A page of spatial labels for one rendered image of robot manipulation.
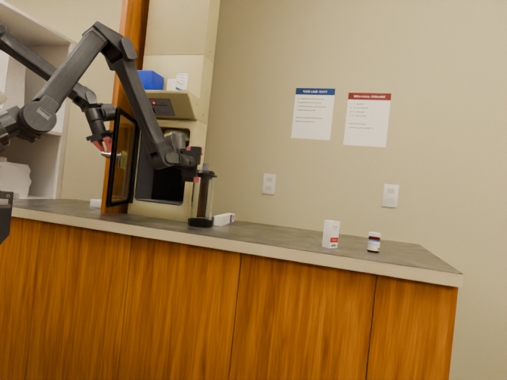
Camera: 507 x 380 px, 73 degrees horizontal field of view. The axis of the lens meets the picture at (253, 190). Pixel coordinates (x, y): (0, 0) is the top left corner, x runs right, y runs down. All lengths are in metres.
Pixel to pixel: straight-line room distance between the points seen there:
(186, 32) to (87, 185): 1.23
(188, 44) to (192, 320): 1.20
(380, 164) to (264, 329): 1.03
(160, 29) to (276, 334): 1.44
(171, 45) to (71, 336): 1.34
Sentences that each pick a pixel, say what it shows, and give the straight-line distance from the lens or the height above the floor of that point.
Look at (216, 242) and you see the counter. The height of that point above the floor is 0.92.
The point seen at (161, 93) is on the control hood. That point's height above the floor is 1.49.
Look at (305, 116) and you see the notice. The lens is 1.92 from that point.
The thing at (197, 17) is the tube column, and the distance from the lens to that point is 1.79.
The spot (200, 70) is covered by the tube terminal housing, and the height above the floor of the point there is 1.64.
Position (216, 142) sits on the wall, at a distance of 2.03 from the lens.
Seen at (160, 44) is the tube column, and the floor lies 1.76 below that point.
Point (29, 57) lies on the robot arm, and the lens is 1.61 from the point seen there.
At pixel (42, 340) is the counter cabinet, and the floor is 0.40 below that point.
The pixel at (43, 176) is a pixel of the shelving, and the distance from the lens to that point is 2.75.
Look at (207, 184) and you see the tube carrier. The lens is 1.45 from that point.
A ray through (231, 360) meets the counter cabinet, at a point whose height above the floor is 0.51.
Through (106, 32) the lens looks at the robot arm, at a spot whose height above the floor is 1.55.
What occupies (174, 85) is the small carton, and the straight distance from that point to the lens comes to 1.62.
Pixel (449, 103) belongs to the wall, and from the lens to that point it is 1.97.
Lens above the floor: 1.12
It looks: level
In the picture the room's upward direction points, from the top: 6 degrees clockwise
